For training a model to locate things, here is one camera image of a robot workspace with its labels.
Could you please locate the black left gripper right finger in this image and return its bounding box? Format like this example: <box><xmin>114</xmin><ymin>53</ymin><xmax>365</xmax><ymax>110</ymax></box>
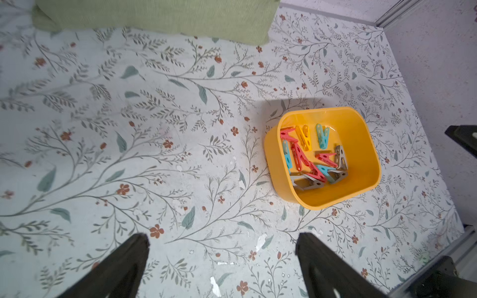
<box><xmin>295</xmin><ymin>233</ymin><xmax>386</xmax><ymax>298</ymax></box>

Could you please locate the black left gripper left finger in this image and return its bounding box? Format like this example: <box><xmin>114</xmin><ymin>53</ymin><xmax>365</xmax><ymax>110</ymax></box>
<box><xmin>60</xmin><ymin>233</ymin><xmax>150</xmax><ymax>298</ymax></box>

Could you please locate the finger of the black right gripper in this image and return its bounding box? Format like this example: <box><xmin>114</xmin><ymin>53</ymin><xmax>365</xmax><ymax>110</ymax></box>
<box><xmin>445</xmin><ymin>125</ymin><xmax>477</xmax><ymax>158</ymax></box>

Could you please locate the teal clothespin lone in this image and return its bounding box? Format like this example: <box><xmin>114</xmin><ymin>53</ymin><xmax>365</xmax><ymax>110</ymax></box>
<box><xmin>316</xmin><ymin>124</ymin><xmax>330</xmax><ymax>150</ymax></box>

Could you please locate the yellow clothespin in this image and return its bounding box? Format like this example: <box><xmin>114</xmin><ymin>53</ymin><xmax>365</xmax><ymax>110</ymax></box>
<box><xmin>295</xmin><ymin>125</ymin><xmax>312</xmax><ymax>151</ymax></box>

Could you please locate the red clothespin top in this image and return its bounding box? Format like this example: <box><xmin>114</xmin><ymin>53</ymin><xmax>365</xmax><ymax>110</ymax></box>
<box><xmin>279</xmin><ymin>127</ymin><xmax>299</xmax><ymax>143</ymax></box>

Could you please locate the yellow plastic storage box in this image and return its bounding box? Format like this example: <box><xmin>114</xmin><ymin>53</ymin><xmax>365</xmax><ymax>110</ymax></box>
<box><xmin>264</xmin><ymin>108</ymin><xmax>381</xmax><ymax>210</ymax></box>

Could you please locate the grey clothespin bottom left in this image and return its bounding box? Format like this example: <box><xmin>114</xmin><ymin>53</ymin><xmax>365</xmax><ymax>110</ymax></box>
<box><xmin>290</xmin><ymin>173</ymin><xmax>326</xmax><ymax>191</ymax></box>

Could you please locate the grey clothespin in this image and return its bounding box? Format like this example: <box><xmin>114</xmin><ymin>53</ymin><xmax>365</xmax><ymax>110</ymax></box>
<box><xmin>335</xmin><ymin>145</ymin><xmax>349</xmax><ymax>171</ymax></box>
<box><xmin>290</xmin><ymin>173</ymin><xmax>326</xmax><ymax>191</ymax></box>
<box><xmin>327</xmin><ymin>169</ymin><xmax>349</xmax><ymax>185</ymax></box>

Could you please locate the red clothespin bottom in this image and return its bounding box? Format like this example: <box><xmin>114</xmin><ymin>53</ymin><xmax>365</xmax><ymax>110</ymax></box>
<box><xmin>306</xmin><ymin>163</ymin><xmax>327</xmax><ymax>183</ymax></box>

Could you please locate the grey clothespin right lower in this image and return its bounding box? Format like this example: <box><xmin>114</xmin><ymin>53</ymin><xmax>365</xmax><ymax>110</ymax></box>
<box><xmin>327</xmin><ymin>169</ymin><xmax>349</xmax><ymax>185</ymax></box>

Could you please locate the teal clothespin centre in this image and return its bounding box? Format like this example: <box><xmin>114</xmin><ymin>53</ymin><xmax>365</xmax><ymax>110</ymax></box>
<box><xmin>315</xmin><ymin>164</ymin><xmax>335</xmax><ymax>184</ymax></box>

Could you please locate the grey clothespin right upper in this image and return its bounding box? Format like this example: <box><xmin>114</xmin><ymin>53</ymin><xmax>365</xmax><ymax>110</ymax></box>
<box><xmin>335</xmin><ymin>145</ymin><xmax>349</xmax><ymax>171</ymax></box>

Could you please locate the teal clothespin left pair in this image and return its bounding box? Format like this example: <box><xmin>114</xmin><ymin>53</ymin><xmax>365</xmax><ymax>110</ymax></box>
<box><xmin>282</xmin><ymin>140</ymin><xmax>293</xmax><ymax>171</ymax></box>

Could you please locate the green cushion pillow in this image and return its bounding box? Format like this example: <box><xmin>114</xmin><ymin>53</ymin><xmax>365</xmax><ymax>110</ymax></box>
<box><xmin>32</xmin><ymin>0</ymin><xmax>279</xmax><ymax>45</ymax></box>

